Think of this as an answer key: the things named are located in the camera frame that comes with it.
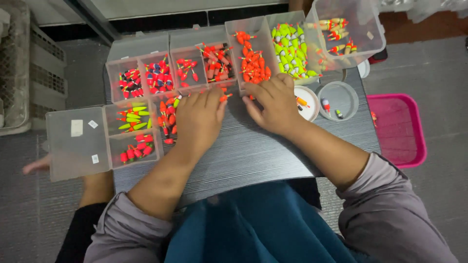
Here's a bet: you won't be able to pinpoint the person's left hand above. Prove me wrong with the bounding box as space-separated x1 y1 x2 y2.
175 87 228 149

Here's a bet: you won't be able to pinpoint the person's right hand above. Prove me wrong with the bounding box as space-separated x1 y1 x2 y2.
242 73 305 137

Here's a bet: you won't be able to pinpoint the group of small red floats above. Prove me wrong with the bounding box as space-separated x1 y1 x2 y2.
176 57 200 88

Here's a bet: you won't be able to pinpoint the group of orange stick floats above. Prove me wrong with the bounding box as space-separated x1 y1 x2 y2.
197 43 235 83

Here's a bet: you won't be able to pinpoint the loose pile of orange floats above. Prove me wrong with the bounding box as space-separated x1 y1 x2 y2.
157 94 183 145

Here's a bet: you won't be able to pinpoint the clear two-compartment plastic box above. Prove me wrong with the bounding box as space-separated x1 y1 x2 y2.
169 25 239 93
105 32 177 105

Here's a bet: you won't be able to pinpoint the group of red-blue floats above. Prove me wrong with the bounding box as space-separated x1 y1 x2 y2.
144 54 175 95

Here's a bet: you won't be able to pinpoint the heap of orange oval floats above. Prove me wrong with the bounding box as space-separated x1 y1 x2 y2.
232 31 273 85

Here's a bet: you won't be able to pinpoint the group of slim yellow floats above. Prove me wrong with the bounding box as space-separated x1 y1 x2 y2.
117 105 153 133

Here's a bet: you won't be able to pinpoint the group of black-red floats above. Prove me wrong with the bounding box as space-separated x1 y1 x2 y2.
118 68 145 99

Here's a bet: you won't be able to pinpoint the tall clear divided plastic box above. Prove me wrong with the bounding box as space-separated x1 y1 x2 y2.
224 10 323 96

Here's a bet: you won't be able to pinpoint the group of pink stubby floats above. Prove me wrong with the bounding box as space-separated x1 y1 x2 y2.
119 134 154 164

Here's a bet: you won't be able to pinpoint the heap of yellow-green floats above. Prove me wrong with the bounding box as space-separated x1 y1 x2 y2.
271 22 323 79

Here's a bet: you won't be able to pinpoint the white round lid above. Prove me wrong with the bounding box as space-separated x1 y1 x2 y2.
293 85 321 122

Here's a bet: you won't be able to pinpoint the clear box with labelled lid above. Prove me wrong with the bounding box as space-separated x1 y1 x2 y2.
45 98 164 182

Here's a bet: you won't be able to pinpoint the clear round dish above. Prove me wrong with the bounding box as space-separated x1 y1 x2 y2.
315 81 360 122

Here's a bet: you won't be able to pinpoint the blue cloth garment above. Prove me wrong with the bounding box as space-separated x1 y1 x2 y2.
164 180 381 263

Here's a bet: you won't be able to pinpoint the group of tan wooden floats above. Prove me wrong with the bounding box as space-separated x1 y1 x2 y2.
306 17 358 72

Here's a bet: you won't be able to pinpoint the person's left leg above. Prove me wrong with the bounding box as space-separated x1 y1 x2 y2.
22 155 115 263

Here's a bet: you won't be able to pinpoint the white round container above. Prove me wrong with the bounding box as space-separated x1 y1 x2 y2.
357 59 371 79

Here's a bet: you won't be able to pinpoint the grey plastic crate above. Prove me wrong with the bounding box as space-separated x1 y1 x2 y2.
0 0 69 137

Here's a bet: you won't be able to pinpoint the large clear plastic tub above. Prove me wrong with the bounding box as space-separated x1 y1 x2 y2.
304 0 387 72

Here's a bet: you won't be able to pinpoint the pink plastic tray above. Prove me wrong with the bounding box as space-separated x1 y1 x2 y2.
366 94 428 169

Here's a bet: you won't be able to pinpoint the grey long-sleeved shirt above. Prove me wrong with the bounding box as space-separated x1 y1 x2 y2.
83 151 459 263

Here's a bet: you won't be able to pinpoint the clear plastic bags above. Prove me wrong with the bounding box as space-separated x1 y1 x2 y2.
378 0 468 24

